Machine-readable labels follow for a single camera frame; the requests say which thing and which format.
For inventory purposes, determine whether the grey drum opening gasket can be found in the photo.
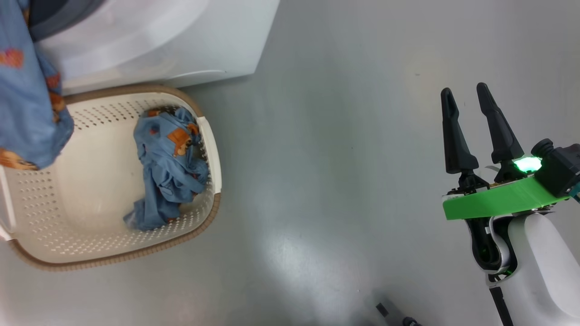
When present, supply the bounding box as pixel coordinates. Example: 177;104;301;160
28;0;106;43

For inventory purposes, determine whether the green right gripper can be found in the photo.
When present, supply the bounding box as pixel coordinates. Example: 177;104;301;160
440;82;571;221

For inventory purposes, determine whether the blue cartoon print garment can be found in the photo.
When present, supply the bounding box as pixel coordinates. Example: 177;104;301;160
0;0;74;171
123;105;210;231

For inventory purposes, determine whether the round white drain filter cover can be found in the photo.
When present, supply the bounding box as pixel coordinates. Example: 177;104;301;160
174;69;227;87

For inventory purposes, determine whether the white washing machine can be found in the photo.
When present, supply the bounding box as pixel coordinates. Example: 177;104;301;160
27;0;280;96

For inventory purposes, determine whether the cream perforated laundry basket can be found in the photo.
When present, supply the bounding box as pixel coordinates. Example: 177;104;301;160
0;85;222;271

